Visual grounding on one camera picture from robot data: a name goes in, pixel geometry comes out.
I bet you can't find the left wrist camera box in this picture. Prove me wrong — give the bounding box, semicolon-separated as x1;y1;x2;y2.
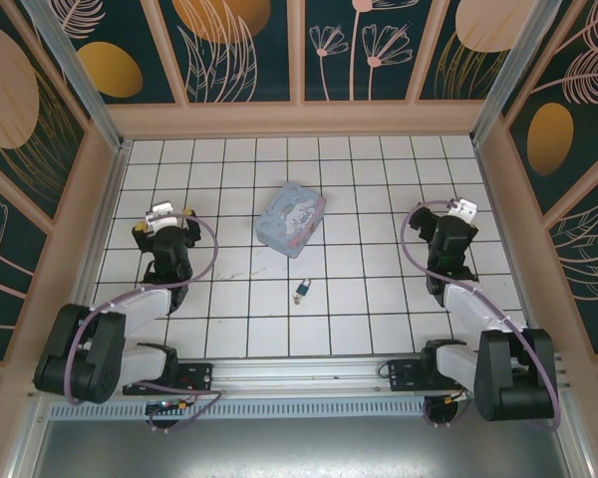
144;200;176;224

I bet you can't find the aluminium corner post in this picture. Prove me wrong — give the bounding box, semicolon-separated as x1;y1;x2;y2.
20;0;132;151
469;0;577;146

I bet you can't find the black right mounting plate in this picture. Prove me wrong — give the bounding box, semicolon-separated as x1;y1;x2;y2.
386;358;479;395

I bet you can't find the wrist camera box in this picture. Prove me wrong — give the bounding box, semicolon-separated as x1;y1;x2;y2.
448;197;478;223
144;200;176;224

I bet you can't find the grey metal sheet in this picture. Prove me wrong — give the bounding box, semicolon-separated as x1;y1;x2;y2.
27;416;597;478

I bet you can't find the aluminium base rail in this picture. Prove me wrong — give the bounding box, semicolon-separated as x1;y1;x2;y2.
28;352;573;399

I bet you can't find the perforated grey cable duct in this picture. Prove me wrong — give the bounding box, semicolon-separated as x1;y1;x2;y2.
47;401;554;420

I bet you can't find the black mounting plate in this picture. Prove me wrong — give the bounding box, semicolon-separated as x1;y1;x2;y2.
386;358;479;395
123;361;215;397

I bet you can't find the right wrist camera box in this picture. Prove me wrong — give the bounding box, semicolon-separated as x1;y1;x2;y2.
448;197;478;223

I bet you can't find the aluminium side rail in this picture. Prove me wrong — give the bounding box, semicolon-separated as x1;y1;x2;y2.
79;141;132;295

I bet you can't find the pastel cartoon tin box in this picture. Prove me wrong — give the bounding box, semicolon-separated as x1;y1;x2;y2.
252;181;328;260

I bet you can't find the small circuit board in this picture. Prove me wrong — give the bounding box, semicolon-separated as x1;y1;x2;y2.
147;397;196;415
443;389;479;405

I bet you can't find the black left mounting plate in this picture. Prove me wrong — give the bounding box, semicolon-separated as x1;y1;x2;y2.
123;361;215;397

